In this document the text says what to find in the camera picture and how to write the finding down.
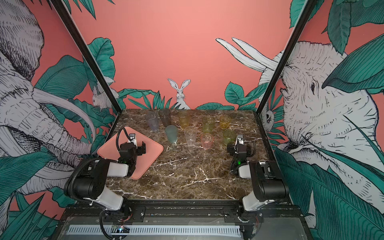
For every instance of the white slotted cable duct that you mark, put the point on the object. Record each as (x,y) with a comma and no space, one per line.
(155,230)

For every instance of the right black frame post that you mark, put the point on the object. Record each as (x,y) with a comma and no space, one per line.
(298,29)

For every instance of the light green tumbler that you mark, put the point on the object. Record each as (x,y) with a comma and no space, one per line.
(208,124)

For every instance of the amber yellow tumbler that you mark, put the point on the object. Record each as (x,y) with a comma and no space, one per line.
(184,118)

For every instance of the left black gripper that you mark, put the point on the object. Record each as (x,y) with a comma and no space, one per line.
(139,149)

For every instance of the pink plastic tray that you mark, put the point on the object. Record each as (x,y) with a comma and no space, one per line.
(153,149)

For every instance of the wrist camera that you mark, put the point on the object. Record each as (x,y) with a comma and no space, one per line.
(239,141)
(132,139)

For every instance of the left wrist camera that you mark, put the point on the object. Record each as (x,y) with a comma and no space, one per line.
(132,139)

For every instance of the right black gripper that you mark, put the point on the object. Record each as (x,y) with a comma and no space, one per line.
(232,148)

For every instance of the black frame post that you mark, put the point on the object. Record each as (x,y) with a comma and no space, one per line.
(298,29)
(65,16)

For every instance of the teal frosted tumbler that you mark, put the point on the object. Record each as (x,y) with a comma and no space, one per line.
(172,133)

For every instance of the yellow short tumbler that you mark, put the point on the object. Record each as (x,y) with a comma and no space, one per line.
(225,121)

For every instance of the pink clear tumbler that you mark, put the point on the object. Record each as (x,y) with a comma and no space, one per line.
(207,141)

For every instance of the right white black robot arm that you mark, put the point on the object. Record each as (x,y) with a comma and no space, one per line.
(267,181)

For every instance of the left black frame post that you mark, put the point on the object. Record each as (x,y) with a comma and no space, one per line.
(65,16)

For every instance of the dark smoky tumbler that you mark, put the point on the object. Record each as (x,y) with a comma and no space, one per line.
(165,116)

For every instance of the clear colourless tumbler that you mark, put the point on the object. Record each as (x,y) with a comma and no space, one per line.
(190,135)

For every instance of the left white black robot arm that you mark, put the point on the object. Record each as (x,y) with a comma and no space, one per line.
(87,183)

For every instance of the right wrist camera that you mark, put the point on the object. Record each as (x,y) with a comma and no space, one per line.
(239,141)

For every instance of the blue-grey clear tumbler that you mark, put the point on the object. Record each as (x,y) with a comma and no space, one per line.
(152,120)

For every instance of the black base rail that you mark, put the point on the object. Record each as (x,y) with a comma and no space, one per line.
(229,210)

